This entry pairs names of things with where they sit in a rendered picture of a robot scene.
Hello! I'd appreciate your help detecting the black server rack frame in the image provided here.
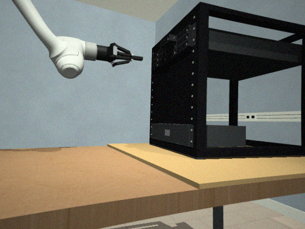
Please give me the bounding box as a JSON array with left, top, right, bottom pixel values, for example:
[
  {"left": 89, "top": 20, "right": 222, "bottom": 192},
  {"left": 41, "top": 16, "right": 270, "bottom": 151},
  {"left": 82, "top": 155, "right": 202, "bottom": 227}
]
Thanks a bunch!
[{"left": 150, "top": 2, "right": 305, "bottom": 159}]

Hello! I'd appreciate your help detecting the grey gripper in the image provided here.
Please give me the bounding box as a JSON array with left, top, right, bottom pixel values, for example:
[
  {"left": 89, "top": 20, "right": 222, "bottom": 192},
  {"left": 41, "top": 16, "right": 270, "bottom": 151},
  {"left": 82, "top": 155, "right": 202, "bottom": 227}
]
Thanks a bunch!
[{"left": 96, "top": 43, "right": 143, "bottom": 67}]

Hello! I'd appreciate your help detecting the tan flat board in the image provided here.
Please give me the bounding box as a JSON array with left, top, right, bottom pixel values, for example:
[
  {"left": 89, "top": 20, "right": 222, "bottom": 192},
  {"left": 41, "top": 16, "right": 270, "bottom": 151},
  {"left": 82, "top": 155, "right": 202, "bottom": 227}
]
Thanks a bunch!
[{"left": 107, "top": 143, "right": 305, "bottom": 189}]

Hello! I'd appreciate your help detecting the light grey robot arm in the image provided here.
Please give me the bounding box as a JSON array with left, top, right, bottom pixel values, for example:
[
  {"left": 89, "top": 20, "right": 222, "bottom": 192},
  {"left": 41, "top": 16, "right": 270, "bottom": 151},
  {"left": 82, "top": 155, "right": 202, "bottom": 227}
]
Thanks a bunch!
[{"left": 12, "top": 0, "right": 97, "bottom": 79}]

